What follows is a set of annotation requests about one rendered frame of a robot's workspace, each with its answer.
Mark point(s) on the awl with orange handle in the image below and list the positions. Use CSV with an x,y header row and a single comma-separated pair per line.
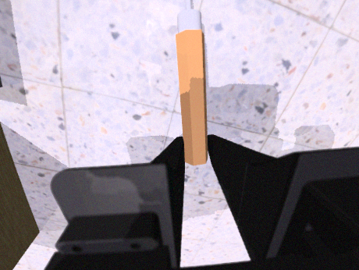
x,y
192,85

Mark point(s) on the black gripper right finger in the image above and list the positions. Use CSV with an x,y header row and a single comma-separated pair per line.
x,y
262,191

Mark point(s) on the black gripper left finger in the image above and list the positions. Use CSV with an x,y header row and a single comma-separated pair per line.
x,y
157,186

